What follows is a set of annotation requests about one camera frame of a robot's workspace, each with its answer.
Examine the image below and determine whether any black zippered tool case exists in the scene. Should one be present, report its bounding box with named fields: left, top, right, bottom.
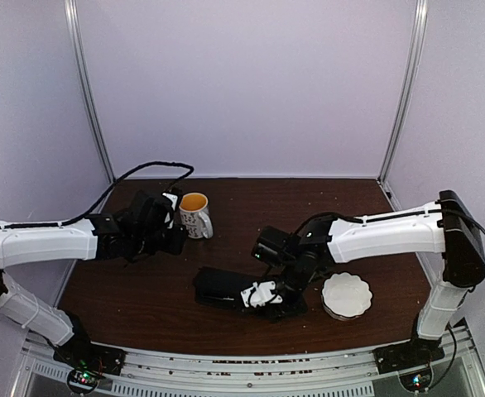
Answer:
left=192, top=266, right=310, bottom=324

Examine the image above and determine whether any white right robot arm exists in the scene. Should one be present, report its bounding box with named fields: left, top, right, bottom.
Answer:
left=240, top=190, right=485, bottom=366

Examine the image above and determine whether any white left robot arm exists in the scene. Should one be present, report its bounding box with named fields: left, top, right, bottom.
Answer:
left=0, top=189, right=186, bottom=367

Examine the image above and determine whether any white floral ceramic mug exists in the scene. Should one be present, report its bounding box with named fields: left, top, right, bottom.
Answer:
left=179, top=193, right=214, bottom=240

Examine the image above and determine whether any white scalloped ceramic bowl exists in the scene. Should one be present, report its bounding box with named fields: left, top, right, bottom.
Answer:
left=321, top=272, right=373, bottom=321

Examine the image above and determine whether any right circuit board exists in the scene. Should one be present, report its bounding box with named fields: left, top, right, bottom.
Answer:
left=400, top=371, right=433, bottom=393

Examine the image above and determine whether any circuit board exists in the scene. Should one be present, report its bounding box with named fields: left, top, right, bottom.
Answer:
left=66, top=370, right=103, bottom=395
left=400, top=371, right=433, bottom=393

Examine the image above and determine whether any left circuit board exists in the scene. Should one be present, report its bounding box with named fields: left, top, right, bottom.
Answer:
left=66, top=370, right=103, bottom=395

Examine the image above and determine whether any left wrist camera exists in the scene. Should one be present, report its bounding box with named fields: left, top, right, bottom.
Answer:
left=161, top=188, right=183, bottom=229

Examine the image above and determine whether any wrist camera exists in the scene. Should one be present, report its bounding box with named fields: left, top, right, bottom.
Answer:
left=161, top=188, right=183, bottom=229
left=240, top=280, right=283, bottom=309

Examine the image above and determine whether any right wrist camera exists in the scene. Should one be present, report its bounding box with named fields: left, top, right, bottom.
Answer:
left=240, top=280, right=283, bottom=309

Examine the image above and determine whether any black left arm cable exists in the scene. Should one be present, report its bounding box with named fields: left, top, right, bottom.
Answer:
left=60, top=160, right=195, bottom=227

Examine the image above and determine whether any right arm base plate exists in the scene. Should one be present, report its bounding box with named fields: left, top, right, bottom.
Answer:
left=372, top=341, right=445, bottom=374

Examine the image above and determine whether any front aluminium rail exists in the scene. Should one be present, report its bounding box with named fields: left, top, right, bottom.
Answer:
left=10, top=318, right=485, bottom=397

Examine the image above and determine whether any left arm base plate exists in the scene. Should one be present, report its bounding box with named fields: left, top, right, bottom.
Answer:
left=52, top=340, right=126, bottom=375

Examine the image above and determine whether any left aluminium frame post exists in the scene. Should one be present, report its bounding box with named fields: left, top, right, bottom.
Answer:
left=64, top=0, right=116, bottom=183

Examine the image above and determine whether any aluminium frame post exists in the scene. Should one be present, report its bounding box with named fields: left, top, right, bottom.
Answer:
left=378, top=0, right=429, bottom=185
left=64, top=0, right=116, bottom=183

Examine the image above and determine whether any right aluminium frame post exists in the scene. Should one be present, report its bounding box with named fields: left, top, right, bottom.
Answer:
left=378, top=0, right=429, bottom=185

